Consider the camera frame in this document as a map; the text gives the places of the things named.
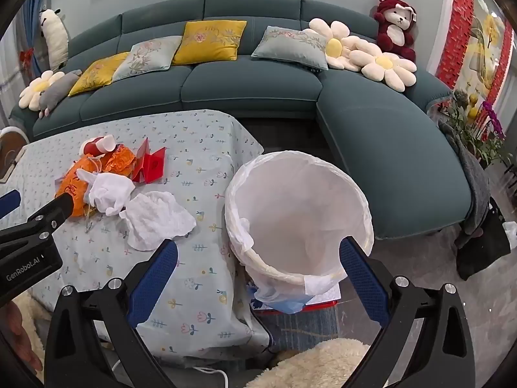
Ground teal fabric sofa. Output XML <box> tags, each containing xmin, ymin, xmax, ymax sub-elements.
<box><xmin>9</xmin><ymin>0</ymin><xmax>473</xmax><ymax>241</ymax></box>

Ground white plush toy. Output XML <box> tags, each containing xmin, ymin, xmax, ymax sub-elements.
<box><xmin>38</xmin><ymin>8</ymin><xmax>70</xmax><ymax>71</ymax></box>

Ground potted flowers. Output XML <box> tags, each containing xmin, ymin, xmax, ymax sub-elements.
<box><xmin>438</xmin><ymin>89</ymin><xmax>507</xmax><ymax>166</ymax></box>

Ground black bag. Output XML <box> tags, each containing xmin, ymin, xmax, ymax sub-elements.
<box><xmin>454</xmin><ymin>196</ymin><xmax>512</xmax><ymax>281</ymax></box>

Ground blue plastic bag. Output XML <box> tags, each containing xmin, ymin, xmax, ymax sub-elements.
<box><xmin>246</xmin><ymin>283</ymin><xmax>311</xmax><ymax>316</ymax></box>

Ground white paper towel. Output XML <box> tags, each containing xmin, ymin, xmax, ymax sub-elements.
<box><xmin>119</xmin><ymin>191</ymin><xmax>197</xmax><ymax>252</ymax></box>

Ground large yellow embroidered cushion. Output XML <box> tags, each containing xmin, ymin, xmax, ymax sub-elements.
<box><xmin>172</xmin><ymin>19</ymin><xmax>248</xmax><ymax>66</ymax></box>

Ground red floral wall mural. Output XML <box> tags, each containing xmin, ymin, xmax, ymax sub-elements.
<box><xmin>434</xmin><ymin>0</ymin><xmax>517</xmax><ymax>106</ymax></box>

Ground red bear plush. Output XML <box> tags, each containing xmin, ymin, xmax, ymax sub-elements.
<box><xmin>373</xmin><ymin>0</ymin><xmax>418</xmax><ymax>62</ymax></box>

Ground black cable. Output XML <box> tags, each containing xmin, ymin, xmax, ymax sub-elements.
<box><xmin>247</xmin><ymin>303</ymin><xmax>279</xmax><ymax>356</ymax></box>

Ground grey plush toy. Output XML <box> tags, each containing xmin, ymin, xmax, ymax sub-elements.
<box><xmin>38</xmin><ymin>70</ymin><xmax>82</xmax><ymax>120</ymax></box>

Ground wooden chair white frame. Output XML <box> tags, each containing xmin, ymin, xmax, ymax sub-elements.
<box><xmin>0</xmin><ymin>126</ymin><xmax>31</xmax><ymax>184</ymax></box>

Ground orange snack bag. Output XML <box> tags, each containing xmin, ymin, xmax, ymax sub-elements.
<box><xmin>54</xmin><ymin>145</ymin><xmax>136</xmax><ymax>219</ymax></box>

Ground cream fluffy fabric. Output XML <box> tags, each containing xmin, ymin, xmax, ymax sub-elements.
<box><xmin>244</xmin><ymin>337</ymin><xmax>380</xmax><ymax>388</ymax></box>
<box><xmin>12</xmin><ymin>291</ymin><xmax>49</xmax><ymax>372</ymax></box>

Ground red carton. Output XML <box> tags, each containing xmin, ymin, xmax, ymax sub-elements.
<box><xmin>130</xmin><ymin>137</ymin><xmax>168</xmax><ymax>182</ymax></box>

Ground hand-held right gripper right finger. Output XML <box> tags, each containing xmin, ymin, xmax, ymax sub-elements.
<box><xmin>338</xmin><ymin>236</ymin><xmax>477</xmax><ymax>388</ymax></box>

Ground grey blanket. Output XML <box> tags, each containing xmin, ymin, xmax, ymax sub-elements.
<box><xmin>438</xmin><ymin>119</ymin><xmax>491</xmax><ymax>247</ymax></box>

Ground blue patterned rug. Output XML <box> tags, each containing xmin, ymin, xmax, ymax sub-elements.
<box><xmin>258</xmin><ymin>305</ymin><xmax>344</xmax><ymax>352</ymax></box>

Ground person's left hand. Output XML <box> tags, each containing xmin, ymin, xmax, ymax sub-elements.
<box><xmin>0</xmin><ymin>301</ymin><xmax>43</xmax><ymax>374</ymax></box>

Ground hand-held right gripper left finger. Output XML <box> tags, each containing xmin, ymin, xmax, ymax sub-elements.
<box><xmin>44</xmin><ymin>239</ymin><xmax>178</xmax><ymax>388</ymax></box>

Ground white tissue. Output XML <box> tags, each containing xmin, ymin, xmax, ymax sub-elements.
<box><xmin>76</xmin><ymin>168</ymin><xmax>137</xmax><ymax>217</ymax></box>

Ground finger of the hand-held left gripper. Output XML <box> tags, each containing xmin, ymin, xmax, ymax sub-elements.
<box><xmin>0</xmin><ymin>189</ymin><xmax>22</xmax><ymax>220</ymax></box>
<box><xmin>0</xmin><ymin>191</ymin><xmax>75</xmax><ymax>255</ymax></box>

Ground floral light blue tablecloth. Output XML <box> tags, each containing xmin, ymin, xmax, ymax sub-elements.
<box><xmin>0</xmin><ymin>109</ymin><xmax>271</xmax><ymax>362</ymax></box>

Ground blue curtain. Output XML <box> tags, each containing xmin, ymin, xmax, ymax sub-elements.
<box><xmin>16</xmin><ymin>0</ymin><xmax>55</xmax><ymax>77</ymax></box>

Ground pale floral cushion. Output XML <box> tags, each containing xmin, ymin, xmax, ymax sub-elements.
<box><xmin>112</xmin><ymin>35</ymin><xmax>183</xmax><ymax>82</ymax></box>
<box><xmin>250</xmin><ymin>25</ymin><xmax>330</xmax><ymax>71</ymax></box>

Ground white daisy cushion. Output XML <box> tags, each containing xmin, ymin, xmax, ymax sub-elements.
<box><xmin>308</xmin><ymin>17</ymin><xmax>382</xmax><ymax>71</ymax></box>
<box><xmin>18</xmin><ymin>70</ymin><xmax>66</xmax><ymax>111</ymax></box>
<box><xmin>347</xmin><ymin>46</ymin><xmax>417</xmax><ymax>92</ymax></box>

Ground red knot ornament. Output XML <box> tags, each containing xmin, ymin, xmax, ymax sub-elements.
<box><xmin>18</xmin><ymin>46</ymin><xmax>37</xmax><ymax>77</ymax></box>

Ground white cable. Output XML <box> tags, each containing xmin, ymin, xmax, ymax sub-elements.
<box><xmin>109</xmin><ymin>361</ymin><xmax>231</xmax><ymax>388</ymax></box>

